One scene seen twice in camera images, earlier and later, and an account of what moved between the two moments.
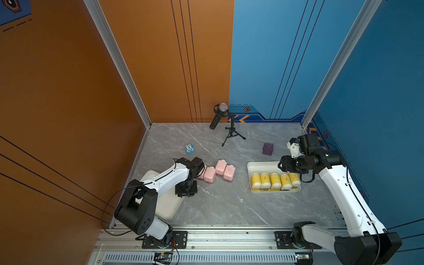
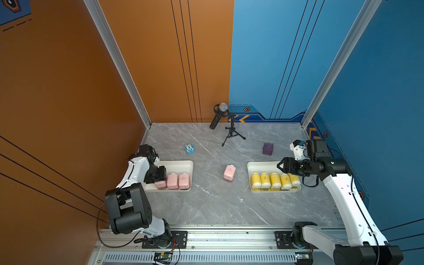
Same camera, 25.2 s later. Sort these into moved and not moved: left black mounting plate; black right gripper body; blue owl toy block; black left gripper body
Moved: black left gripper body
Not moved: blue owl toy block; left black mounting plate; black right gripper body
